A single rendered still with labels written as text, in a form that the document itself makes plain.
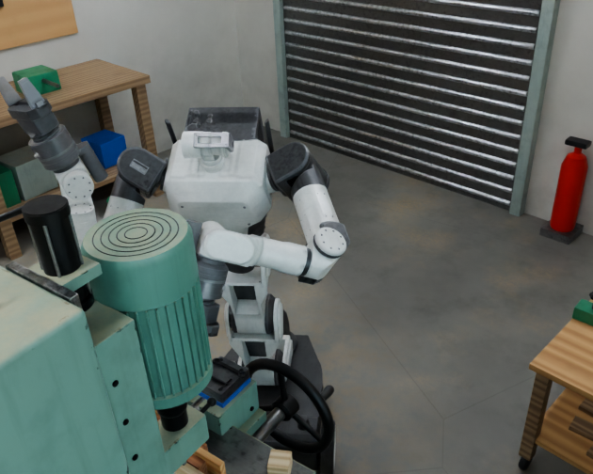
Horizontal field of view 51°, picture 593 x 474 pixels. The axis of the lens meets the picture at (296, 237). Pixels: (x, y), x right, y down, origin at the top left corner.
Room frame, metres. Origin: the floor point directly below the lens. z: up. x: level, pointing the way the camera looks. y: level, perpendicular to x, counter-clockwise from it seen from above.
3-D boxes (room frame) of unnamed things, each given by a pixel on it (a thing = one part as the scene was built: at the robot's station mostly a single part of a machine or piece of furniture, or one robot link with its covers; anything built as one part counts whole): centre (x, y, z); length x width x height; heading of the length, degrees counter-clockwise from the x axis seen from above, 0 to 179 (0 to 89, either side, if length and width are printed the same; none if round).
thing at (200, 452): (0.91, 0.27, 0.93); 0.24 x 0.01 x 0.06; 53
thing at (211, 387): (1.06, 0.21, 0.99); 0.13 x 0.11 x 0.06; 53
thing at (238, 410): (1.06, 0.21, 0.91); 0.15 x 0.14 x 0.09; 53
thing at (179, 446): (0.84, 0.27, 1.03); 0.14 x 0.07 x 0.09; 143
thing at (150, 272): (0.85, 0.25, 1.35); 0.18 x 0.18 x 0.31
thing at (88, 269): (0.74, 0.34, 1.54); 0.08 x 0.08 x 0.17; 53
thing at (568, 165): (3.15, -1.59, 0.30); 0.19 x 0.18 x 0.60; 134
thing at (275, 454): (0.86, 0.06, 0.92); 0.05 x 0.04 x 0.04; 169
